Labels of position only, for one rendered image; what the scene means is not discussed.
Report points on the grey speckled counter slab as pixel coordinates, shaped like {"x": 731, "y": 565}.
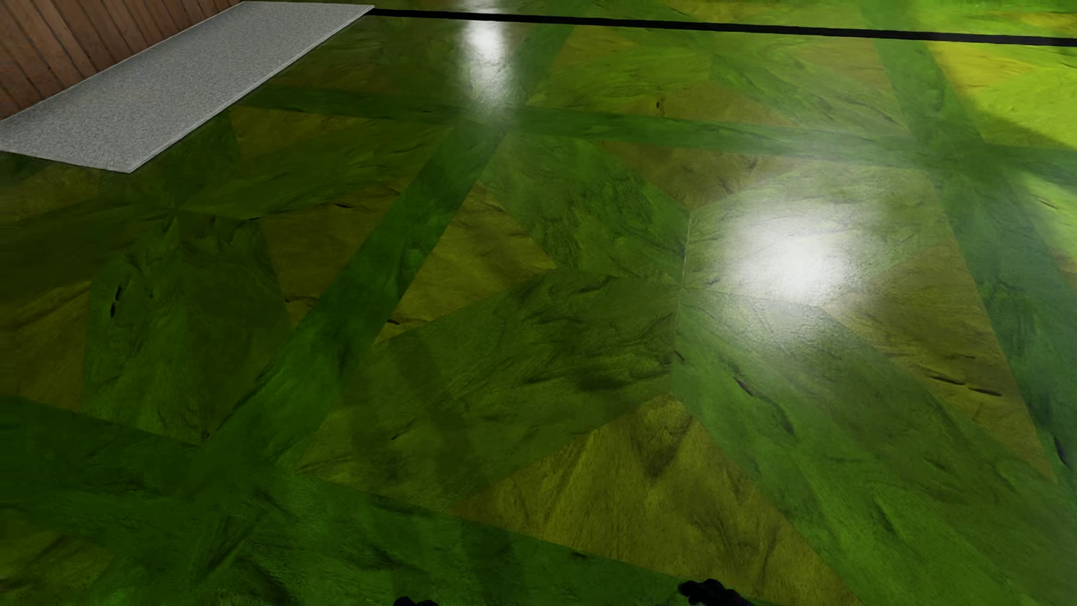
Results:
{"x": 177, "y": 80}

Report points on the brown wooden slatted furniture panel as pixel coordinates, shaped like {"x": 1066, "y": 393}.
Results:
{"x": 63, "y": 38}

